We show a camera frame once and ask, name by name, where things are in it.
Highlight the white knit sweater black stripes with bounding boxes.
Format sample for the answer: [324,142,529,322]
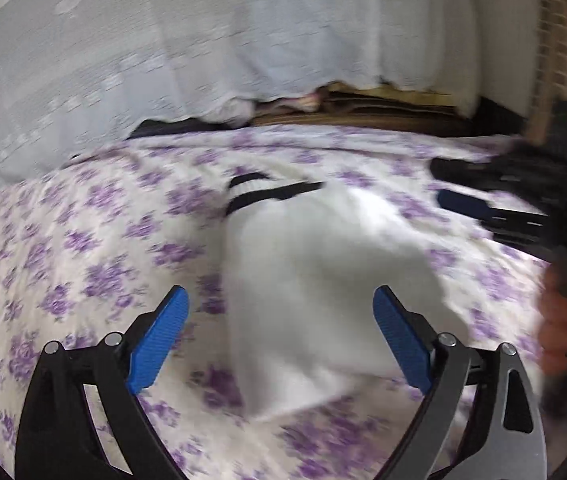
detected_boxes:
[222,172,469,420]

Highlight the folded clothes under cover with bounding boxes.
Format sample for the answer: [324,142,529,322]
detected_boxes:
[127,81,530,141]

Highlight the right hand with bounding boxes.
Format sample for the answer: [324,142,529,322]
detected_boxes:
[537,266,567,376]

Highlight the purple floral bedspread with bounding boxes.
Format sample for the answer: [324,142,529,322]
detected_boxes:
[0,126,544,479]

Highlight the white lace cover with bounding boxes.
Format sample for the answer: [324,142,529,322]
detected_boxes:
[0,0,539,185]

